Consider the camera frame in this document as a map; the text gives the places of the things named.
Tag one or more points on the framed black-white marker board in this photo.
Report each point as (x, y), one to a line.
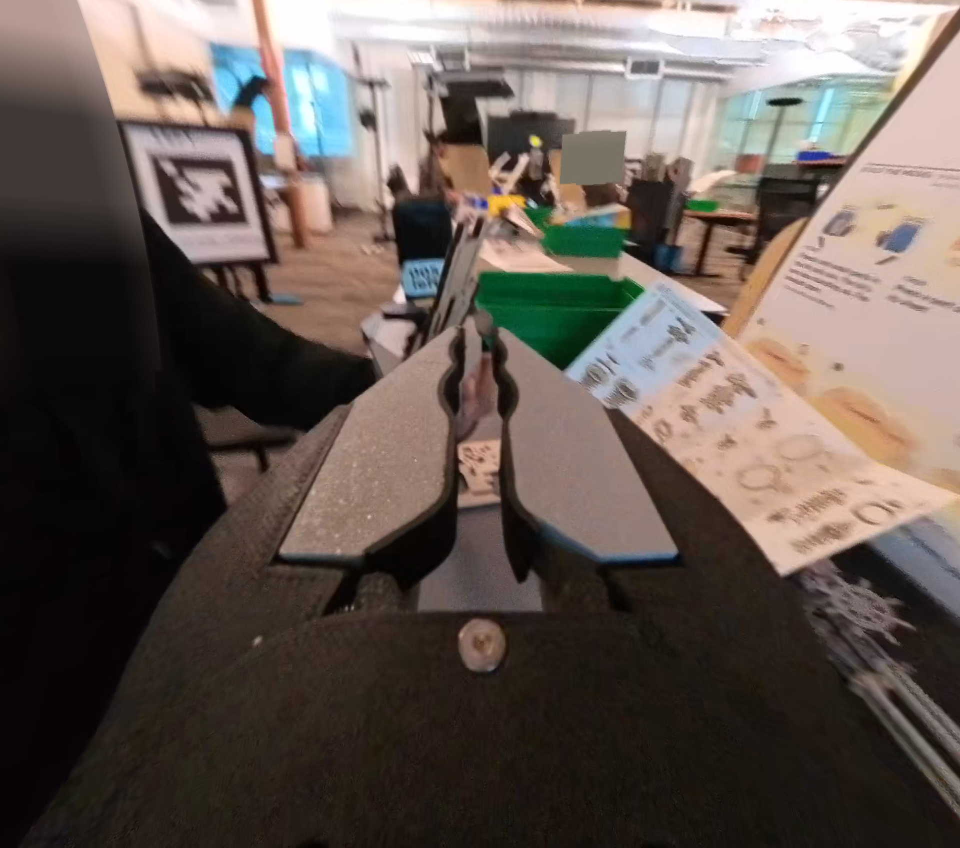
(195, 187)

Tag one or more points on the white poster board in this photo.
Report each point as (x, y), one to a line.
(885, 308)

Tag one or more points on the laser-cut wooden sheet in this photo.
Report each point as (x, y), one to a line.
(480, 465)

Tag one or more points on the red pipe column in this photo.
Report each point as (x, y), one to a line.
(270, 75)

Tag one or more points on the cardboard box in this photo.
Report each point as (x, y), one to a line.
(469, 176)

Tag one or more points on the wooden office desk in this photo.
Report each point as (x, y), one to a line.
(716, 217)

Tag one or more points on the black tripod stand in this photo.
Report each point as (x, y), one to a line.
(373, 135)

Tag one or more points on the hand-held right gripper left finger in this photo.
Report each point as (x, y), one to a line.
(367, 473)

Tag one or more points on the black monitor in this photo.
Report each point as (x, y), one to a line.
(521, 139)

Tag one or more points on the green plastic bin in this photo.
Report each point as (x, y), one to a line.
(555, 315)
(585, 240)

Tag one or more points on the person's left forearm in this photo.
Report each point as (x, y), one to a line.
(262, 353)

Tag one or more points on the folded instruction sheet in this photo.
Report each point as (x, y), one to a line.
(750, 458)

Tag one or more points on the person's left hand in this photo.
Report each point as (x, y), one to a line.
(480, 405)

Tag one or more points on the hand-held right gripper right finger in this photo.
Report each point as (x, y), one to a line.
(585, 473)

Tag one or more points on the black model kit box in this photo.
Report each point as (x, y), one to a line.
(885, 638)

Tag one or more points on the wooden double bar part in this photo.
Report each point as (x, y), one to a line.
(461, 278)

